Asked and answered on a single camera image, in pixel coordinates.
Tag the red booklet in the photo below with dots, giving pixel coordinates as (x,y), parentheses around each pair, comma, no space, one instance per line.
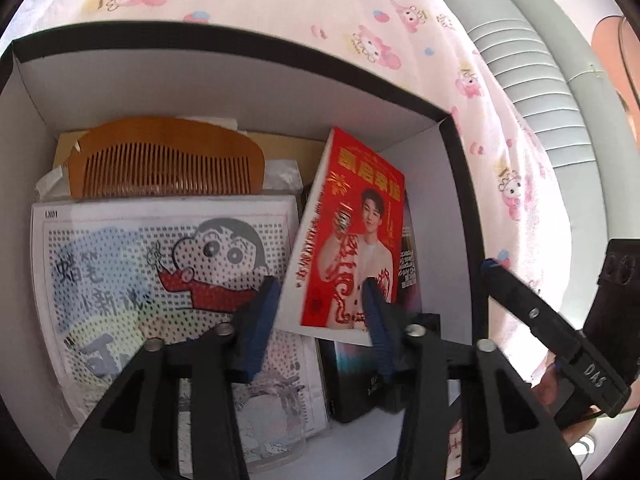
(350,230)

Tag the grey sofa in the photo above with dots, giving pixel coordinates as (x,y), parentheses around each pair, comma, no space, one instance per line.
(540,60)

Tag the person's right hand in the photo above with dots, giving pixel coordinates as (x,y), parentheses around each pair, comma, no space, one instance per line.
(552,382)

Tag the white cartoon printed kit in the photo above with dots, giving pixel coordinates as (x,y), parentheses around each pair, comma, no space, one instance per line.
(150,280)

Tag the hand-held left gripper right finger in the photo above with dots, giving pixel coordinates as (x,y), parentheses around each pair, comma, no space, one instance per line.
(377,330)

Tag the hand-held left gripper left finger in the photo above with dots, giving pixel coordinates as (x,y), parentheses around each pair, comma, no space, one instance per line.
(257,325)

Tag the wooden comb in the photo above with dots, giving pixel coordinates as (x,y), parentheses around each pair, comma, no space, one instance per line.
(165,155)

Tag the dark purple glow box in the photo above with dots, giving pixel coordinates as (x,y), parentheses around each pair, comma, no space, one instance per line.
(360,390)

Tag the pink printed blanket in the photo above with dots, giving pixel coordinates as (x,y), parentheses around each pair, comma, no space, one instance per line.
(350,5)

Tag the black-edged cardboard box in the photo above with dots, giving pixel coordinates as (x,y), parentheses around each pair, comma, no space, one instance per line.
(150,75)

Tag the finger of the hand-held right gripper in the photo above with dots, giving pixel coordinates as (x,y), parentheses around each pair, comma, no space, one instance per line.
(525,310)

